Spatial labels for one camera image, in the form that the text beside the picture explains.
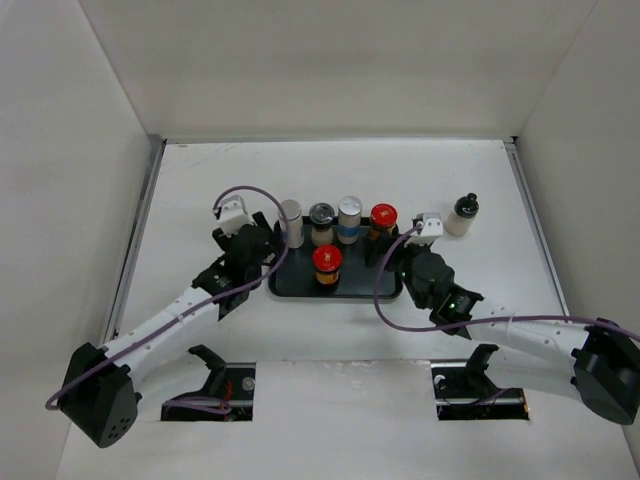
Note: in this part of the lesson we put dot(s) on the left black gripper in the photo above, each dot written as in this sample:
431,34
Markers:
224,239

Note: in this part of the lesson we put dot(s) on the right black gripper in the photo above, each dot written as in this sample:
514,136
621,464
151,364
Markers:
375,249

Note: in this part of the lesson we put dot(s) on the red lid sauce jar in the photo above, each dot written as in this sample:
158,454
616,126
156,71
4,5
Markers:
383,219
327,261

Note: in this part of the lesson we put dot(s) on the red lid sauce jar front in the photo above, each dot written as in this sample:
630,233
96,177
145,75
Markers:
327,261

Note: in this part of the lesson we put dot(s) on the white cap blue label bottle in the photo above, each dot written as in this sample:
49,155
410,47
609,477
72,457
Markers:
349,219

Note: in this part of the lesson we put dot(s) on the silver lid salt jar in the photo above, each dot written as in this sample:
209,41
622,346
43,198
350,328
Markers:
291,223

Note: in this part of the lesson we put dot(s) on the clear lid pepper shaker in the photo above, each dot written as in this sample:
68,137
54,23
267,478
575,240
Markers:
321,216

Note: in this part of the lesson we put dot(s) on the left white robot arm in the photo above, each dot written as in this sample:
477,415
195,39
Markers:
105,386

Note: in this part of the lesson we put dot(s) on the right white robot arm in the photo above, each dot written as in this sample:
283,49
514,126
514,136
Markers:
592,361

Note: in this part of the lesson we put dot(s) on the black cap small bottle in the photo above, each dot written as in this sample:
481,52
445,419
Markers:
462,215

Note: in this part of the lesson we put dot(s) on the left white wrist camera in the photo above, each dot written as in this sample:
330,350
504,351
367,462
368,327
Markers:
231,215

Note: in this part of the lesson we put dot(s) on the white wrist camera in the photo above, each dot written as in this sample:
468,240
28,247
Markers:
231,215
431,228

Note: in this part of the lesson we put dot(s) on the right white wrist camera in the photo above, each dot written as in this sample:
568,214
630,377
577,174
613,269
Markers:
431,228

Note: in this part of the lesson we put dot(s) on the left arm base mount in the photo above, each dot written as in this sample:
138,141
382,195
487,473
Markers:
225,394

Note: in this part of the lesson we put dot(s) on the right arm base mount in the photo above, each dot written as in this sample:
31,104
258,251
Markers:
463,391

